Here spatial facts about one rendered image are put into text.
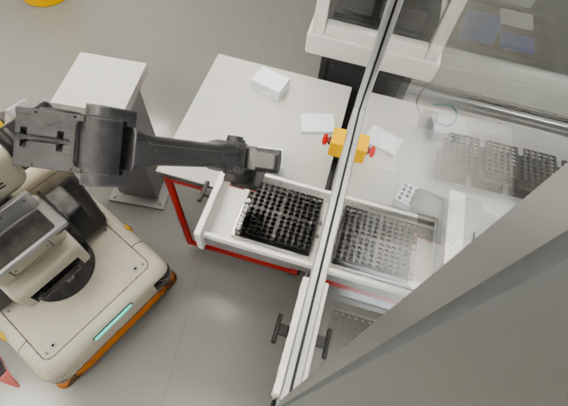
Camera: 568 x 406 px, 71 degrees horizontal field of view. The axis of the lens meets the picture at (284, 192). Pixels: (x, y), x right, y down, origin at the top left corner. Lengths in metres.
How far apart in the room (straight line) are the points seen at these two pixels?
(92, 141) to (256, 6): 2.87
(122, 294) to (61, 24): 2.19
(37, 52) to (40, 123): 2.67
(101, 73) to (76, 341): 1.05
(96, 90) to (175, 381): 1.26
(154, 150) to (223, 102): 0.99
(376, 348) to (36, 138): 0.52
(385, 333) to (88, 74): 1.72
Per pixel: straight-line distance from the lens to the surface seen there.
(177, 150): 0.69
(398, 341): 0.17
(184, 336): 2.00
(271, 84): 1.61
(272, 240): 1.14
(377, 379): 0.17
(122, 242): 1.90
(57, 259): 1.35
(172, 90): 2.75
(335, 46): 1.71
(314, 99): 1.64
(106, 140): 0.58
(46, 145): 0.60
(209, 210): 1.15
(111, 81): 1.76
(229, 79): 1.69
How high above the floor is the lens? 1.95
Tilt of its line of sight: 60 degrees down
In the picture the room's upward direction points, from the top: 7 degrees clockwise
